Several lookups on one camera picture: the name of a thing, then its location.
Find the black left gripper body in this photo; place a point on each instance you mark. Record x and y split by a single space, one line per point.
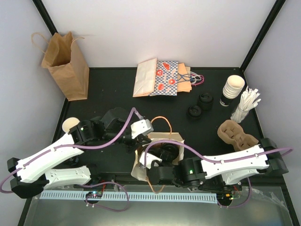
138 141

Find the cream paper bag with handles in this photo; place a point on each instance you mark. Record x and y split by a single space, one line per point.
138 171

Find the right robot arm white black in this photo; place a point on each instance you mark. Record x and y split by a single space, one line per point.
171 162

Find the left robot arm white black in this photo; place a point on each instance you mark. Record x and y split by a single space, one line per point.
58 164

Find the white flat paper bag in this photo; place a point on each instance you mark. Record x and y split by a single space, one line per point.
145 78

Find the small circuit board with LEDs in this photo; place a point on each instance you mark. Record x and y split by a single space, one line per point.
94 194

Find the left stack of paper cups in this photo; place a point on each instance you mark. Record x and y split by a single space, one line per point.
69 123

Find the blue checkered paper bag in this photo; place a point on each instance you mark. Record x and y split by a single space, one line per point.
165 79

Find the tall black lid stack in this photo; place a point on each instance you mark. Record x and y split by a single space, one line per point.
205 101

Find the brown flat paper bag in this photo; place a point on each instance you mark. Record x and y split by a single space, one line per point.
183 83

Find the stack of white paper cups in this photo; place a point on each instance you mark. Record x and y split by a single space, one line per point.
231 89

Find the standing brown paper bag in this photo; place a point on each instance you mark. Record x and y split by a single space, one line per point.
66 63

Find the glass of wrapped stirrers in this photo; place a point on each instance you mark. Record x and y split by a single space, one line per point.
248 101

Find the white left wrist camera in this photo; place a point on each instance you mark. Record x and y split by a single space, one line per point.
141 127

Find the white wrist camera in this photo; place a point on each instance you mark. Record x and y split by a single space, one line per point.
141 127
147 159

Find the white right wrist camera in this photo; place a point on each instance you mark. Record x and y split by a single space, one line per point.
147 159

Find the light blue slotted cable duct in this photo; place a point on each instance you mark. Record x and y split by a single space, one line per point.
131 196

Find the black left frame post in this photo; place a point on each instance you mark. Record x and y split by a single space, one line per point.
45 16

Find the black frame post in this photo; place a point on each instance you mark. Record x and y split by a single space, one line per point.
45 16
277 6

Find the black right frame post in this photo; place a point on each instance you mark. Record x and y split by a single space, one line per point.
277 6

